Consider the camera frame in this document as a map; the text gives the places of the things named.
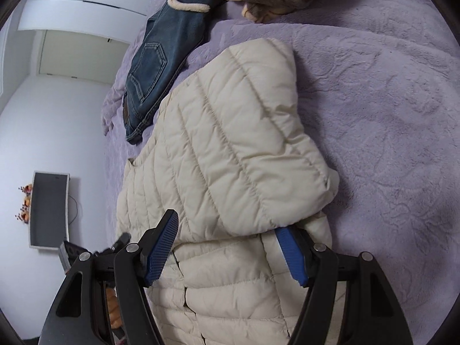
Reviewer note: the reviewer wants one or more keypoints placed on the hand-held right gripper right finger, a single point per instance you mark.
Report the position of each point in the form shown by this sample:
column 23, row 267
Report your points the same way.
column 291, row 255

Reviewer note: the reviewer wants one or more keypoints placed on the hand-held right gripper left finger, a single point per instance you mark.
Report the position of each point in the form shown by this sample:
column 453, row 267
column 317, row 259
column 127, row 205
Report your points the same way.
column 158, row 255

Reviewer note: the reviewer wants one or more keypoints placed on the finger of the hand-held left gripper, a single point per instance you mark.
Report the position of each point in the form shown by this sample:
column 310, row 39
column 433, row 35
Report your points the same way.
column 120, row 241

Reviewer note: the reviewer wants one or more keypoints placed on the cream quilted puffer jacket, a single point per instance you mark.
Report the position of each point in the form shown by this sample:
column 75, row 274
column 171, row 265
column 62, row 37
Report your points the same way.
column 215, row 133

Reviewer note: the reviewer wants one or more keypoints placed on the person's left hand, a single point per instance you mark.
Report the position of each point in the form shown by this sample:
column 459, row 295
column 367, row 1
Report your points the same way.
column 114, row 309

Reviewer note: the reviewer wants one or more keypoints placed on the orange flower decoration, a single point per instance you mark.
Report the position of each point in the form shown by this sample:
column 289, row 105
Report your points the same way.
column 25, row 205

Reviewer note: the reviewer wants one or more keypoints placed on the purple fleece blanket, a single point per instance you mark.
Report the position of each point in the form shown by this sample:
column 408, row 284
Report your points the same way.
column 377, row 115

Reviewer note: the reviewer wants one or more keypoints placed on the blue fleece-lined jeans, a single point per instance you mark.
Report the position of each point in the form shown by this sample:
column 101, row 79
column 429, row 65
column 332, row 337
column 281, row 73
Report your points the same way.
column 151, row 64

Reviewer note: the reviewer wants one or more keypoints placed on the white door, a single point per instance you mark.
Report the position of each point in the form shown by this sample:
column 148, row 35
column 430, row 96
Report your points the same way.
column 79, row 57

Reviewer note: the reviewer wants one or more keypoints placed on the wall-mounted television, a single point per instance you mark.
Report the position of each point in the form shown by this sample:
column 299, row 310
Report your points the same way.
column 48, row 208

